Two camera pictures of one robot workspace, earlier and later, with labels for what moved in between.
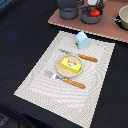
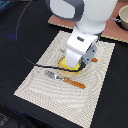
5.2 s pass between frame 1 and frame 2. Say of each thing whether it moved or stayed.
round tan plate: stayed
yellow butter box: stayed
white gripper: moved
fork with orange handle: stayed
